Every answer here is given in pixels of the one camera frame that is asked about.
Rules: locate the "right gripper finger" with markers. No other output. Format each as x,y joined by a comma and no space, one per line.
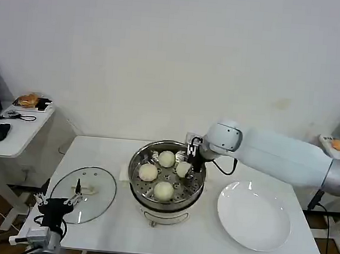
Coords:
191,150
197,164

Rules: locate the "small white printed box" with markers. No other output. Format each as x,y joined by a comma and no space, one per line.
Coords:
325,138

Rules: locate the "white electric cooker base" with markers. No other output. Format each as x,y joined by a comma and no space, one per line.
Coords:
165,218

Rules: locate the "white round plate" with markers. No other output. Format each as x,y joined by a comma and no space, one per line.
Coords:
254,216

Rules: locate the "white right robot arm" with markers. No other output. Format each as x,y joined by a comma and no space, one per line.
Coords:
274,153

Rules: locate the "bagged brown bread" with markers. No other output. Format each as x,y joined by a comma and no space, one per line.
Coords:
28,100

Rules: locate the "black power adapter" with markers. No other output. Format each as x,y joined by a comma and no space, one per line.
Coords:
316,200

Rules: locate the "perforated steel steamer basket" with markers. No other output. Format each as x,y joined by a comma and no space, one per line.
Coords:
141,189

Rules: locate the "white steamed bun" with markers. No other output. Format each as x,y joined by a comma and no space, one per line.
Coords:
167,159
182,169
148,172
163,190

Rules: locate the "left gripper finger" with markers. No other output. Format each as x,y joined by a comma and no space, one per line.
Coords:
40,199
78,189

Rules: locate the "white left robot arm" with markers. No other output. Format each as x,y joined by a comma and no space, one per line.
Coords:
40,239

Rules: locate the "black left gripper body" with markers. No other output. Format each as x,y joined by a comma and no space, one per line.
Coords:
54,209

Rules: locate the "orange round bun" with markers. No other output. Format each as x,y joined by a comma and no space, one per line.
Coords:
339,144

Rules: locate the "small black box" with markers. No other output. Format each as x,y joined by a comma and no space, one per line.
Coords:
44,104

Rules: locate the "white work table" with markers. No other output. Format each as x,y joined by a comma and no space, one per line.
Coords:
178,239

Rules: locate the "white side desk with mouse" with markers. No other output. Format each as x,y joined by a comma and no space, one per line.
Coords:
25,133

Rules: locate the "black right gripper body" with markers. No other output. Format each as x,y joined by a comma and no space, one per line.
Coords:
200,150

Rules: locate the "round glass lid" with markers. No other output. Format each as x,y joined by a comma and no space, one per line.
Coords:
95,180

